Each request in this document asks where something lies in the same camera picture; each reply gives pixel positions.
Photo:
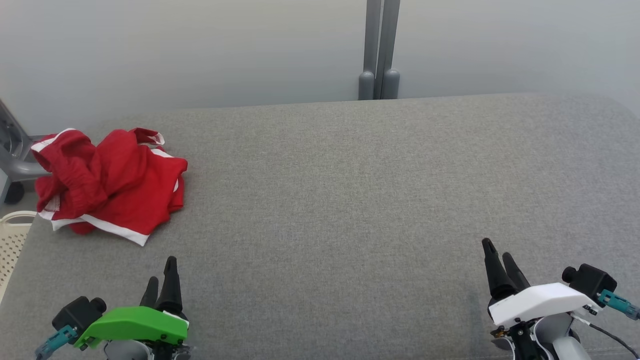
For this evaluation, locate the teal camera connector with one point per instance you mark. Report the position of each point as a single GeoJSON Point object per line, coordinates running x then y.
{"type": "Point", "coordinates": [55, 340]}
{"type": "Point", "coordinates": [617, 302]}

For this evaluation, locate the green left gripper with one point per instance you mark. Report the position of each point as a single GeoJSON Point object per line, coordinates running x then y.
{"type": "Point", "coordinates": [135, 322]}

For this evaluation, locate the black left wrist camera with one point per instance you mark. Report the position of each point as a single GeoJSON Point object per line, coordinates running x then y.
{"type": "Point", "coordinates": [77, 312]}

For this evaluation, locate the teal left camera connector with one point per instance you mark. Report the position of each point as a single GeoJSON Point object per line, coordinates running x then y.
{"type": "Point", "coordinates": [55, 340]}

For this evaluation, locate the cream perforated laundry basket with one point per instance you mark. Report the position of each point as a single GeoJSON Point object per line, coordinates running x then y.
{"type": "Point", "coordinates": [12, 240]}

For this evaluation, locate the red white basketball jersey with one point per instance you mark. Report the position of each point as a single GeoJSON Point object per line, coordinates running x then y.
{"type": "Point", "coordinates": [65, 165]}

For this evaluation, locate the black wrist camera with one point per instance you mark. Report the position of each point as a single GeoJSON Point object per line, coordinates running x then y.
{"type": "Point", "coordinates": [77, 312]}
{"type": "Point", "coordinates": [592, 280]}

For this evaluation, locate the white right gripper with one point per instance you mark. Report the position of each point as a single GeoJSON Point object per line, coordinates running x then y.
{"type": "Point", "coordinates": [540, 300]}

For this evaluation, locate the teal right camera connector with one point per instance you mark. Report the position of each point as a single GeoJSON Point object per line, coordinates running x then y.
{"type": "Point", "coordinates": [617, 302]}

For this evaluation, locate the red shorts with white trim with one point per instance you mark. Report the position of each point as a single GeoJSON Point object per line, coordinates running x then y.
{"type": "Point", "coordinates": [140, 190]}

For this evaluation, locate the grey wheeled metal frame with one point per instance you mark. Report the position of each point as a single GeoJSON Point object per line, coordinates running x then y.
{"type": "Point", "coordinates": [17, 165]}

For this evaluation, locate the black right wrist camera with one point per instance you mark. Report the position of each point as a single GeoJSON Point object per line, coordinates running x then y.
{"type": "Point", "coordinates": [592, 280]}

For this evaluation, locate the grey partition post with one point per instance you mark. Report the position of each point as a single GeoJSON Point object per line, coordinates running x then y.
{"type": "Point", "coordinates": [369, 50]}
{"type": "Point", "coordinates": [391, 50]}

